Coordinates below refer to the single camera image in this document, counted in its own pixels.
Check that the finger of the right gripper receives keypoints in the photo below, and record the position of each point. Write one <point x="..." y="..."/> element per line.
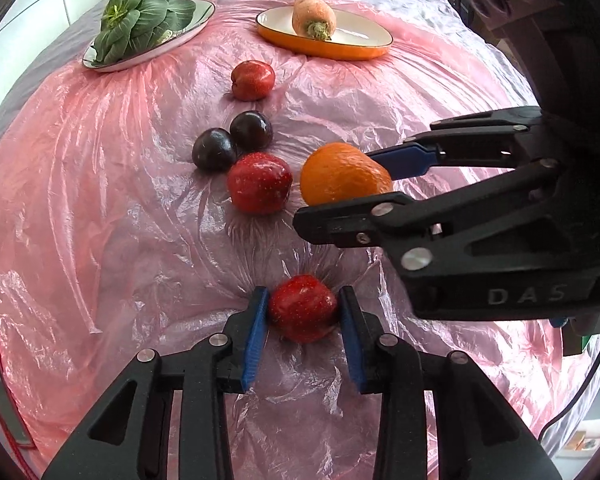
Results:
<point x="494" y="139"/>
<point x="501" y="223"/>

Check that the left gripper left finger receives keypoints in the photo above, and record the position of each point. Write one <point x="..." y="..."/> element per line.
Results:
<point x="125" y="435"/>

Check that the bok choy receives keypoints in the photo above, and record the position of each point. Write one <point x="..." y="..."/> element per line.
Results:
<point x="133" y="27"/>

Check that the orange cluster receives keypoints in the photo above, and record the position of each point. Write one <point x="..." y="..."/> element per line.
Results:
<point x="338" y="171"/>

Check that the dark plum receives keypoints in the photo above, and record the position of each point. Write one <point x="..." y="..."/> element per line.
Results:
<point x="251" y="131"/>
<point x="214" y="151"/>

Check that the red plum top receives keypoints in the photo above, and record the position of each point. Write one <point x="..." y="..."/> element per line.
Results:
<point x="252" y="80"/>

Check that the pink plastic sheet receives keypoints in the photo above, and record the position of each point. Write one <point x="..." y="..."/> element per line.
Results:
<point x="155" y="209"/>

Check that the orange oval dish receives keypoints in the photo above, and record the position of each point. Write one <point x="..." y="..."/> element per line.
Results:
<point x="356" y="38"/>

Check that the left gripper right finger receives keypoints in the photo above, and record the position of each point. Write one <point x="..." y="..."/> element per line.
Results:
<point x="479" y="435"/>

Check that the grey bed sheet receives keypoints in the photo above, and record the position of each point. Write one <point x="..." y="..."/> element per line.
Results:
<point x="30" y="60"/>

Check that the white plate green rim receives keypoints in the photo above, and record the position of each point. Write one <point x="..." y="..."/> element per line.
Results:
<point x="203" y="13"/>

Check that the carrot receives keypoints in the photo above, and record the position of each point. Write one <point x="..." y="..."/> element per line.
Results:
<point x="313" y="19"/>

